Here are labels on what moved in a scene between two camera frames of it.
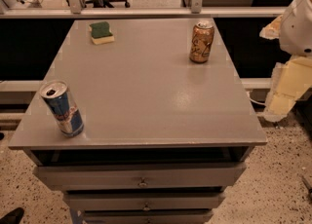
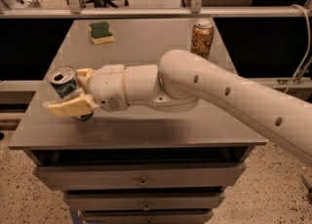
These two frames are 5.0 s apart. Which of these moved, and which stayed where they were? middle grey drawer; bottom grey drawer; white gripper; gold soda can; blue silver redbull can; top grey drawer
Moved: blue silver redbull can; white gripper
Stayed: middle grey drawer; bottom grey drawer; gold soda can; top grey drawer
